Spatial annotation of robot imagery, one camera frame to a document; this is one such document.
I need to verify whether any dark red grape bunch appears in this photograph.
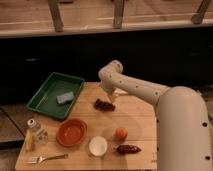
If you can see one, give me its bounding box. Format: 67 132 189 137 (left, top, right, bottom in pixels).
94 99 115 111

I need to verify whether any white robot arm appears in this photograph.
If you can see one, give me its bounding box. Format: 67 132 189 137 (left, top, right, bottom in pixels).
98 60 213 171

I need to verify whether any red bowl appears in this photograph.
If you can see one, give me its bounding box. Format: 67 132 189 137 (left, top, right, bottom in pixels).
56 118 87 147

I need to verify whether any orange fruit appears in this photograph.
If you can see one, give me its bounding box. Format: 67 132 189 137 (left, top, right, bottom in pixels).
115 127 128 141

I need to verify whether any blue-grey sponge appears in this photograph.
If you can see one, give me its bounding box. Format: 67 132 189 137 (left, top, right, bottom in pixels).
56 92 74 104

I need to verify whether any small white cup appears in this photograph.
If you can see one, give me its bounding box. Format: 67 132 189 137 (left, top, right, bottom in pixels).
89 136 108 157

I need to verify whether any green plastic tray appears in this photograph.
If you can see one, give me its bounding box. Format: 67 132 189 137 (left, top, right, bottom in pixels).
27 72 84 120

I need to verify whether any clear plastic bottle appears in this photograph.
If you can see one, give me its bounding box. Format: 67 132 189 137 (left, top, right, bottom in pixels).
27 119 48 144

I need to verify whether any silver fork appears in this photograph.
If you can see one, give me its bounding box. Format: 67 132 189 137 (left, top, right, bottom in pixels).
27 154 69 164

